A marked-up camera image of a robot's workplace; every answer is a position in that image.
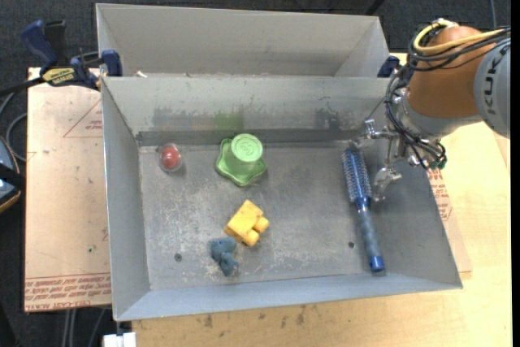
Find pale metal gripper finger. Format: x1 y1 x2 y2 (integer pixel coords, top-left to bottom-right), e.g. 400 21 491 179
351 119 385 148
371 166 403 203

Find blue round hairbrush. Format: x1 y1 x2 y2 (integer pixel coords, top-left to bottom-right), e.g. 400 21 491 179
340 149 386 273

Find grey metal bin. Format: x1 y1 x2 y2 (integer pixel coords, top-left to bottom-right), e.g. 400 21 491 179
95 2 464 322

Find pale green plastic cup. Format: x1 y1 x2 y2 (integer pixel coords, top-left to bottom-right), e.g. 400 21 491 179
221 132 265 175

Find yellow toy block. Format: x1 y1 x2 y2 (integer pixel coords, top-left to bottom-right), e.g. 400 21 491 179
223 199 271 249

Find green star-shaped dish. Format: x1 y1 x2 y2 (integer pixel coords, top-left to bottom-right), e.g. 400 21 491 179
214 139 268 188

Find blue-grey toy animal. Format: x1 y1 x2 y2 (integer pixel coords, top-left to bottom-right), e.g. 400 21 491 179
208 236 241 278

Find red ball in clear dome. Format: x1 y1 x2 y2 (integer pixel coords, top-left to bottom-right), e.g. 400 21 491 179
157 142 184 173

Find brown cardboard board, red print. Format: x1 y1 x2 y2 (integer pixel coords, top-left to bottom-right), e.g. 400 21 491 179
23 67 475 314

